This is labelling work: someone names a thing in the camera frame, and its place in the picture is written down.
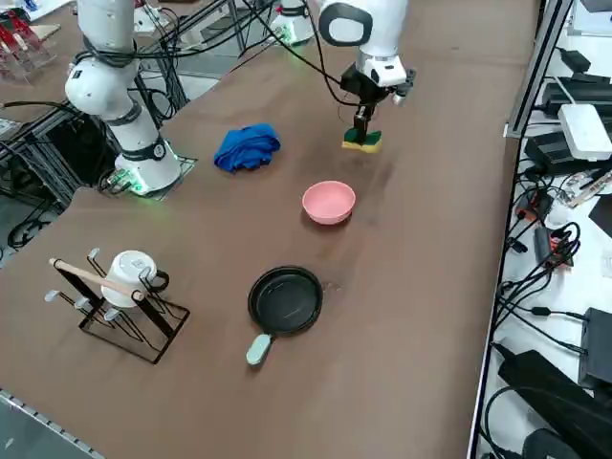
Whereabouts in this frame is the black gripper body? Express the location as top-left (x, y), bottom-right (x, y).
top-left (356, 84), bottom-right (399, 111)

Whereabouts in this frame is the green and yellow sponge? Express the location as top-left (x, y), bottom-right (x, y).
top-left (340, 127), bottom-right (383, 155)

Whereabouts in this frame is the pink bowl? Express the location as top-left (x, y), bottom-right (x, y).
top-left (301, 180), bottom-right (358, 227)

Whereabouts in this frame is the blue cloth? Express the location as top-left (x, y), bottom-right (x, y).
top-left (212, 122), bottom-right (283, 175)

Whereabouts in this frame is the black power adapter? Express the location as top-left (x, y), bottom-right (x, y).
top-left (524, 131), bottom-right (582, 176)

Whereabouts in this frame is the orange and black converter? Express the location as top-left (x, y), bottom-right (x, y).
top-left (515, 188), bottom-right (556, 221)
top-left (533, 227), bottom-right (575, 272)

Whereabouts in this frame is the small black adapter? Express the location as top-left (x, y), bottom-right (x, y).
top-left (558, 47), bottom-right (592, 73)

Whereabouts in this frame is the black power strip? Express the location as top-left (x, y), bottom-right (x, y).
top-left (539, 75), bottom-right (612, 116)

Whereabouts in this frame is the white power strip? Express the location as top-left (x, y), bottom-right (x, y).
top-left (557, 103), bottom-right (612, 162)

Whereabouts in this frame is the clear plastic bag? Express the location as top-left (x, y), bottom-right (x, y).
top-left (561, 169), bottom-right (612, 209)

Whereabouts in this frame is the white mug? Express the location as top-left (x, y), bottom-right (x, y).
top-left (101, 250), bottom-right (171, 309)

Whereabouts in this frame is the large black adapter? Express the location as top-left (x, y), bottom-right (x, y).
top-left (492, 341), bottom-right (612, 459)

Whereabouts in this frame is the red acrylic stand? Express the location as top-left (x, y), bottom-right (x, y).
top-left (0, 9), bottom-right (61, 85)

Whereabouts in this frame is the black mount box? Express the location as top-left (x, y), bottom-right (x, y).
top-left (339, 64), bottom-right (367, 96)

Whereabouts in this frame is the black wrist camera silver lens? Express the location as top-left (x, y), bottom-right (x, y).
top-left (392, 68), bottom-right (418, 107)

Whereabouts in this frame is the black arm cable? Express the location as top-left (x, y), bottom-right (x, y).
top-left (133, 0), bottom-right (358, 106)

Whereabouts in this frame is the aluminium frame post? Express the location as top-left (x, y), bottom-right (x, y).
top-left (505, 0), bottom-right (575, 140)

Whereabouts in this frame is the black pan with grey handle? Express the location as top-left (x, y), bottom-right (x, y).
top-left (246, 265), bottom-right (325, 367)

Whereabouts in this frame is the black wire mug rack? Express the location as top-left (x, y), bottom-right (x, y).
top-left (49, 247), bottom-right (191, 365)

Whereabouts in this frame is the black aluminium frame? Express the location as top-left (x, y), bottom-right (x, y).
top-left (0, 99), bottom-right (120, 211)

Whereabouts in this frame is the metal table edge rail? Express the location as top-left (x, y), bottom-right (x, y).
top-left (0, 389), bottom-right (104, 459)

